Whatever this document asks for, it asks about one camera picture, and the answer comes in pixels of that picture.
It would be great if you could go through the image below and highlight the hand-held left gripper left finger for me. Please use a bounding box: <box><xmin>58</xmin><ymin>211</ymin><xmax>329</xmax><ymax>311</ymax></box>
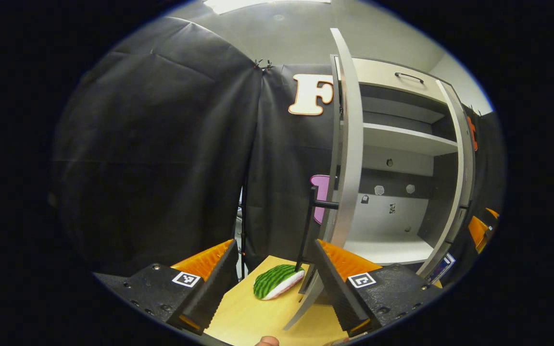
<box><xmin>93</xmin><ymin>239</ymin><xmax>239</xmax><ymax>336</ymax></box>

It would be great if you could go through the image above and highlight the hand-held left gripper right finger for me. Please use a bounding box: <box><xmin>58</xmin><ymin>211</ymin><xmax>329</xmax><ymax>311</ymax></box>
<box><xmin>314</xmin><ymin>239</ymin><xmax>443</xmax><ymax>338</ymax></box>

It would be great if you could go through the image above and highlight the white cabinet door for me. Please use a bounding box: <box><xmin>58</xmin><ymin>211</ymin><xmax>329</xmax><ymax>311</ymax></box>
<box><xmin>284</xmin><ymin>28</ymin><xmax>365</xmax><ymax>331</ymax></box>
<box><xmin>415</xmin><ymin>79</ymin><xmax>476</xmax><ymax>280</ymax></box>

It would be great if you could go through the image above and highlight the dark grey cabinet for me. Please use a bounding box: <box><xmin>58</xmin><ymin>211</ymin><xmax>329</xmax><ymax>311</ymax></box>
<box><xmin>330</xmin><ymin>55</ymin><xmax>475</xmax><ymax>279</ymax></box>

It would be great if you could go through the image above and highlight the white cabinet shelf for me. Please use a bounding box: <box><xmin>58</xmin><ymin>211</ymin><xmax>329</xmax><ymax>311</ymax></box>
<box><xmin>343</xmin><ymin>238</ymin><xmax>434</xmax><ymax>266</ymax></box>
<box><xmin>363</xmin><ymin>123</ymin><xmax>459</xmax><ymax>157</ymax></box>

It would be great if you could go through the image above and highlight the white cabinet drawer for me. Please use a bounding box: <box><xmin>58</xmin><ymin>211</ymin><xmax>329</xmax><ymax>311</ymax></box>
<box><xmin>335</xmin><ymin>57</ymin><xmax>451</xmax><ymax>104</ymax></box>

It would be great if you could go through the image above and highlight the blue and white box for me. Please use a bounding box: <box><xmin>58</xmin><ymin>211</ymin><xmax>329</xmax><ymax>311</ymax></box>
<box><xmin>426</xmin><ymin>252</ymin><xmax>456</xmax><ymax>284</ymax></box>

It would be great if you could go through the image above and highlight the watermelon slice toy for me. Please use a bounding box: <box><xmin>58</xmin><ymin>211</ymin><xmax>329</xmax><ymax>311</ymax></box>
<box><xmin>253</xmin><ymin>264</ymin><xmax>305</xmax><ymax>301</ymax></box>

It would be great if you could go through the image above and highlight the ceiling light panel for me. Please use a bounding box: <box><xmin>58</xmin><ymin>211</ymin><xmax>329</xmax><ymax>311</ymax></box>
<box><xmin>203</xmin><ymin>0</ymin><xmax>330</xmax><ymax>14</ymax></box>

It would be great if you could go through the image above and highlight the black door handle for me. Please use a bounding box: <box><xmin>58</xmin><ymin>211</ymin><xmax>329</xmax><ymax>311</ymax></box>
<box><xmin>295</xmin><ymin>186</ymin><xmax>340</xmax><ymax>272</ymax></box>

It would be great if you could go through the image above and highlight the black drawer handle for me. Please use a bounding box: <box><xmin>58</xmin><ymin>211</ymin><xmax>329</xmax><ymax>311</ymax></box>
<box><xmin>394</xmin><ymin>72</ymin><xmax>425</xmax><ymax>85</ymax></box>

